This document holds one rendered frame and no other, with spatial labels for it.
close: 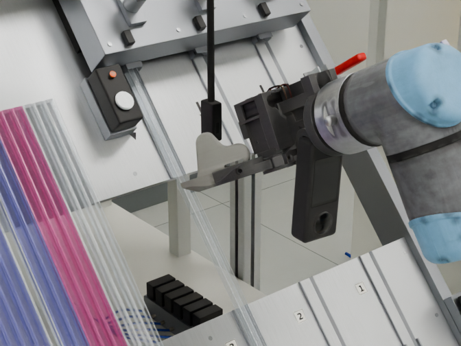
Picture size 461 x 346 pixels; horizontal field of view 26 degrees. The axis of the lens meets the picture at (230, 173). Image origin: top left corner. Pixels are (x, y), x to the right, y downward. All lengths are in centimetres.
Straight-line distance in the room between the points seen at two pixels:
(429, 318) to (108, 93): 53
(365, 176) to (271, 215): 200
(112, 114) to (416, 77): 45
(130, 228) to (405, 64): 115
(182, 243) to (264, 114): 84
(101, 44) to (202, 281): 67
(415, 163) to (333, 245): 236
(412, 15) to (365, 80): 328
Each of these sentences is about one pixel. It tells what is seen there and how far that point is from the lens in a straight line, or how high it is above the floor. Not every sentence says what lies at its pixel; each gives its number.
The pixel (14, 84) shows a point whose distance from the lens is 123.
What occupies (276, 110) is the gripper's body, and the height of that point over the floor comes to 115.
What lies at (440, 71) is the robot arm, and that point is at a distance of 89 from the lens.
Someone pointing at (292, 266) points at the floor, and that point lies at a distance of 311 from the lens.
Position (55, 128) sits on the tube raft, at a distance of 120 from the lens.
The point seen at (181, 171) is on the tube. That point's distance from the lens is 125.
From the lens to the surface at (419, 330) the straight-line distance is 138.
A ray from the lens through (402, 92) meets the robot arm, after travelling 88.
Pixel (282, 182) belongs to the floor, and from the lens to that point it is 369.
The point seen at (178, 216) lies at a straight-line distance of 182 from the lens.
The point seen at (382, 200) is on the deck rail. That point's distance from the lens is 143.
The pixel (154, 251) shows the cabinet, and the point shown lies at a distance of 188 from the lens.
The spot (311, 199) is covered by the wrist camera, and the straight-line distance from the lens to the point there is 103.
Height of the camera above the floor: 150
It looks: 23 degrees down
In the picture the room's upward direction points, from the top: straight up
